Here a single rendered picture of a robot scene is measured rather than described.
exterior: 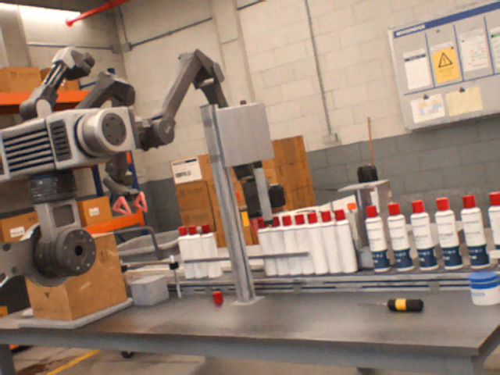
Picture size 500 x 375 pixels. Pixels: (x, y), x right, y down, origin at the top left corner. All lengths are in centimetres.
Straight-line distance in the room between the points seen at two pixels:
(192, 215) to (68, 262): 421
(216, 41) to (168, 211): 228
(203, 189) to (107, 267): 356
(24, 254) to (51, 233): 10
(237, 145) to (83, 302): 83
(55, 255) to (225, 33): 582
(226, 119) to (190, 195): 402
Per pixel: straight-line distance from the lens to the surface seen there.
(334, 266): 207
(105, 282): 246
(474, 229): 184
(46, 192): 191
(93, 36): 828
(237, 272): 213
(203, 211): 599
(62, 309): 244
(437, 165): 655
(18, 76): 634
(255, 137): 207
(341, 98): 684
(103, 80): 231
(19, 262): 195
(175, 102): 201
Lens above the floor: 132
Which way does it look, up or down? 3 degrees down
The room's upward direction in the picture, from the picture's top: 11 degrees counter-clockwise
